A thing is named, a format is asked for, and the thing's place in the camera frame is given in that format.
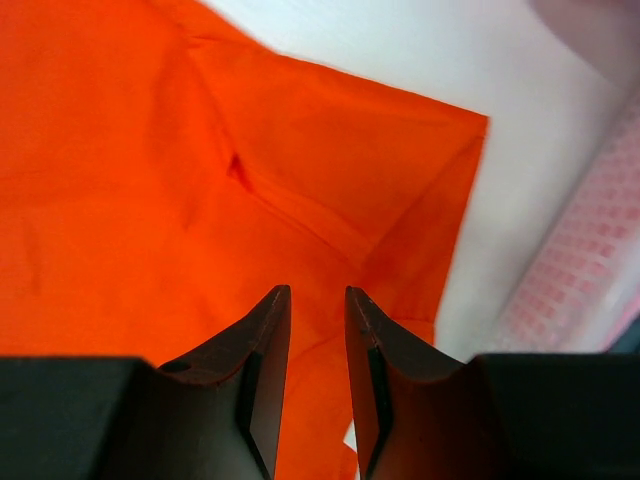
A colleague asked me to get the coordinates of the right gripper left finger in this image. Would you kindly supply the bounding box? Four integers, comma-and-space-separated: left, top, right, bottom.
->
99, 285, 291, 479

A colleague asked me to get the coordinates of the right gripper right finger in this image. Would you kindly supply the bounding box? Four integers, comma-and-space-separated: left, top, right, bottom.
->
344, 287, 510, 479

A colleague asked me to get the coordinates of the orange t-shirt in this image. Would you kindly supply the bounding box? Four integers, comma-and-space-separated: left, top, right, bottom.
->
1, 1, 488, 479

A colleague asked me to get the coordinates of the white plastic basket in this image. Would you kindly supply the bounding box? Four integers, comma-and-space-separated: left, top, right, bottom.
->
504, 89, 640, 361

